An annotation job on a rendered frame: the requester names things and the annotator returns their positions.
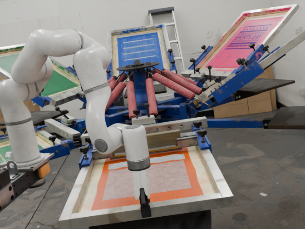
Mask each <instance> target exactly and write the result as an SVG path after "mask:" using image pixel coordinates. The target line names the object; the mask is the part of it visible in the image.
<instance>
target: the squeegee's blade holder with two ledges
mask: <svg viewBox="0 0 305 229"><path fill-rule="evenodd" d="M174 147H176V145H175V144H174V145H167V146H161V147H154V148H148V151H152V150H159V149H168V148H174ZM124 154H125V152H120V153H115V156H118V155H124Z"/></svg>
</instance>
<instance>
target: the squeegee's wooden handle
mask: <svg viewBox="0 0 305 229"><path fill-rule="evenodd" d="M146 137H147V143H148V148H154V147H161V146H167V145H174V144H175V145H176V146H177V138H180V137H181V135H180V130H179V129H177V130H170V131H164V132H157V133H151V134H146ZM120 152H125V148H124V145H123V146H121V147H119V148H117V149H116V150H115V151H113V152H112V153H113V155H115V153H120Z"/></svg>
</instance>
